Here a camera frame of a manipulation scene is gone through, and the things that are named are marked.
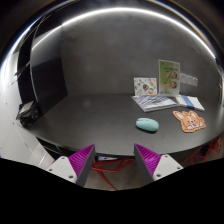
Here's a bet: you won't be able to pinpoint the green standing sign card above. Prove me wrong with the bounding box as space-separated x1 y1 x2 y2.
158 60 180 96

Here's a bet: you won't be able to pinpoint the white wall sockets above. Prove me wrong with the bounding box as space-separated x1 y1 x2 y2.
180 73 198 87

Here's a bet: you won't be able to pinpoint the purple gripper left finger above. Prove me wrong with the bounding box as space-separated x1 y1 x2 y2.
47 144 95 187

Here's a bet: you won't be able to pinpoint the orange corgi mouse pad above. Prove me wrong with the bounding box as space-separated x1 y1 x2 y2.
173 111 206 133

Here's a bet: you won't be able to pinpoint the teal computer mouse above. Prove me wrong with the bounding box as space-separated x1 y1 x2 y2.
136 118 159 132

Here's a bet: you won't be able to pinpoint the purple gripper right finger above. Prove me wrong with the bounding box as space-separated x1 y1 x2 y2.
134 144 182 185

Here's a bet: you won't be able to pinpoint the black box device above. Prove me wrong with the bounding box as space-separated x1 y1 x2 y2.
16 101 42 127

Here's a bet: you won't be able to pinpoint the striped grey book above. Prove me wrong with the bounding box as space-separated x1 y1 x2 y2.
132 95 177 112

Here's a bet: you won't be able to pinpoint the red table leg frame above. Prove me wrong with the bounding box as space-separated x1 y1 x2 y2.
93 135 224 190

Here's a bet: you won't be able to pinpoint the white sticker card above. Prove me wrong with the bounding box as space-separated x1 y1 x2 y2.
134 77 157 96

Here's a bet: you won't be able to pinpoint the white and blue booklet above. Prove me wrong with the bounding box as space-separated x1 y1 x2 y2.
176 95 204 111

